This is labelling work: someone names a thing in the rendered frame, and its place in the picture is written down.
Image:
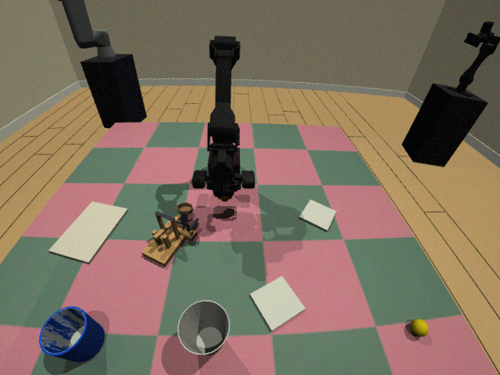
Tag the yellow ball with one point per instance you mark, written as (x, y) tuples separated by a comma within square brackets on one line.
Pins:
[(419, 327)]

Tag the blue mug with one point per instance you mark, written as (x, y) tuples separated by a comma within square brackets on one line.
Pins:
[(72, 334)]

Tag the beige flat rectangular board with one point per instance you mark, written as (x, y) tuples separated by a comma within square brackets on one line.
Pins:
[(88, 233)]

